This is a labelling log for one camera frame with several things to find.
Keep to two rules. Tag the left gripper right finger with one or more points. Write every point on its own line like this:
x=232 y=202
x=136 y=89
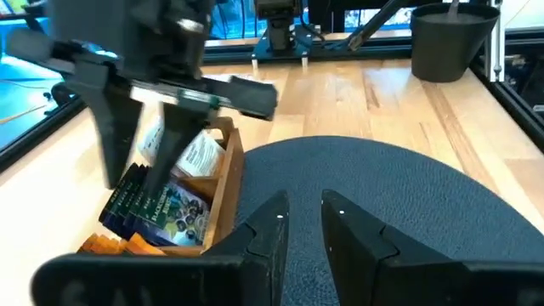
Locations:
x=361 y=259

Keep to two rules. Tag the orange peach tea packet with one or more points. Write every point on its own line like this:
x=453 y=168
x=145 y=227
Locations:
x=110 y=245
x=142 y=246
x=87 y=245

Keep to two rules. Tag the silver metal bracket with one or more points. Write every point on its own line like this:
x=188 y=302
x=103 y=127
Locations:
x=496 y=42

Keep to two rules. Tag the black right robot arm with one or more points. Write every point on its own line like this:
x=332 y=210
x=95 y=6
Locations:
x=278 y=21

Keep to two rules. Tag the black plant pot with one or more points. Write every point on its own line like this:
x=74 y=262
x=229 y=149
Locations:
x=450 y=47

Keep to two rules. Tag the dark blackberry tea packet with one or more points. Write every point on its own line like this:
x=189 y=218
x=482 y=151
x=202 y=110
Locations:
x=121 y=200
x=132 y=204
x=111 y=200
x=178 y=217

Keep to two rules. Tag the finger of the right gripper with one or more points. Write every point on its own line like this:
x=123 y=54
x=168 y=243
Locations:
x=112 y=127
x=174 y=144

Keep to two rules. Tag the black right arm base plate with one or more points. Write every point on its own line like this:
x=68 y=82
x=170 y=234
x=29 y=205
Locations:
x=293 y=44

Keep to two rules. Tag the wooden tea organizer box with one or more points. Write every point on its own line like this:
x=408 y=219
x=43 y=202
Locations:
x=227 y=187

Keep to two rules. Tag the black stand bar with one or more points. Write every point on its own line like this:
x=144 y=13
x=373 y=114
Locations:
x=374 y=23

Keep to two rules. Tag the round dark woven placemat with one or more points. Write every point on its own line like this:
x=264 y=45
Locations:
x=382 y=204

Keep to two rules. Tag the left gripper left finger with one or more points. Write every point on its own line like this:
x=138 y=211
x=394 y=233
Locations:
x=259 y=255

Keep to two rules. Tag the white Tazo tea packet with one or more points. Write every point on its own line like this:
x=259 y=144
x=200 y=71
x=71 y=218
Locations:
x=204 y=155
x=152 y=142

